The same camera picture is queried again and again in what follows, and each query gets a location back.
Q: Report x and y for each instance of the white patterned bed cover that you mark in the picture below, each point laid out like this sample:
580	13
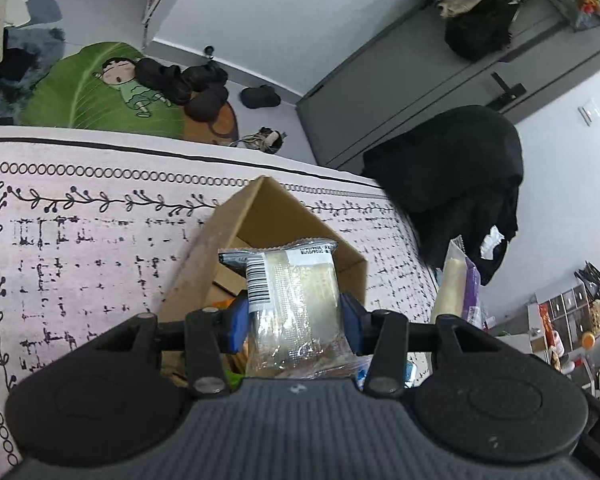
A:
94	225

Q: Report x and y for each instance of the black slipper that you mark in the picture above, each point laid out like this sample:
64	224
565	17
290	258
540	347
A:
264	96

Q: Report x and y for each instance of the grey door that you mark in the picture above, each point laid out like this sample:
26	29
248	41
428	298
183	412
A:
409	75

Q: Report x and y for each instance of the purple cracker snack pack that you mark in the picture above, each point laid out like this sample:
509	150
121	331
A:
458	292

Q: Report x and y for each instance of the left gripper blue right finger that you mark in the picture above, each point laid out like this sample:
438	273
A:
352	313

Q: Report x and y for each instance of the green leaf cartoon rug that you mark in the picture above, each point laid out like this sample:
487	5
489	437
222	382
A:
93	90

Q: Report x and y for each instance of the white crumpled cloth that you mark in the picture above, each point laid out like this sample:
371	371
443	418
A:
490	242

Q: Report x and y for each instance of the white desk with drawers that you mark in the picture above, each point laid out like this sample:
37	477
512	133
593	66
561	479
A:
561	326

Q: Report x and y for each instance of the black jacket pile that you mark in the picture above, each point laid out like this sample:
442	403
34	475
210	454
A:
457	174

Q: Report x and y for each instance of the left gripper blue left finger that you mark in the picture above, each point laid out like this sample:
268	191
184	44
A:
234	324

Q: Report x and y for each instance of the brown cardboard box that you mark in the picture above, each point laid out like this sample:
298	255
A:
262	215

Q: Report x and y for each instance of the clear cracker pack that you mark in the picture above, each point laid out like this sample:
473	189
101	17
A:
295	323

